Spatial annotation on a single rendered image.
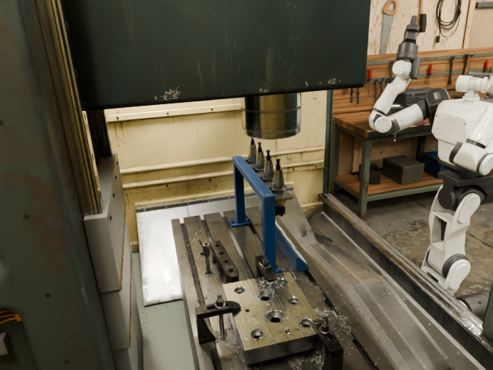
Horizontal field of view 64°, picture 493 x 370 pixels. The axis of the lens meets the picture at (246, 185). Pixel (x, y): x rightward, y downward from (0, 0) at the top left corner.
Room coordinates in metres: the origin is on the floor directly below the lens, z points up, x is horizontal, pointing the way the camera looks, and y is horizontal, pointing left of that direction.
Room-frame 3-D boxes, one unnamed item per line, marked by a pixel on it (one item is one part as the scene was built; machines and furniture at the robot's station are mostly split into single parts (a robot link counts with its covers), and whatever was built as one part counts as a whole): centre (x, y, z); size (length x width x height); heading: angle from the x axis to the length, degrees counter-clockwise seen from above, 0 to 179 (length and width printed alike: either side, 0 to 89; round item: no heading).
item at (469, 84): (1.67, -0.95, 1.48); 0.10 x 0.07 x 0.09; 44
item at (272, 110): (1.05, -0.07, 1.55); 0.16 x 0.16 x 0.12
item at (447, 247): (1.66, -0.97, 0.79); 0.18 x 0.15 x 0.47; 14
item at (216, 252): (1.26, 0.10, 0.93); 0.26 x 0.05 x 0.06; 19
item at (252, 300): (0.95, -0.05, 0.97); 0.29 x 0.23 x 0.05; 14
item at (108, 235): (0.94, 0.36, 1.16); 0.48 x 0.05 x 0.51; 14
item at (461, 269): (1.66, -0.97, 0.45); 0.20 x 0.16 x 0.48; 14
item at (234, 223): (1.65, 0.03, 1.05); 0.10 x 0.05 x 0.30; 104
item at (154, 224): (1.68, 0.08, 0.75); 0.89 x 0.70 x 0.26; 104
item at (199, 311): (0.93, 0.10, 0.97); 0.13 x 0.03 x 0.15; 104
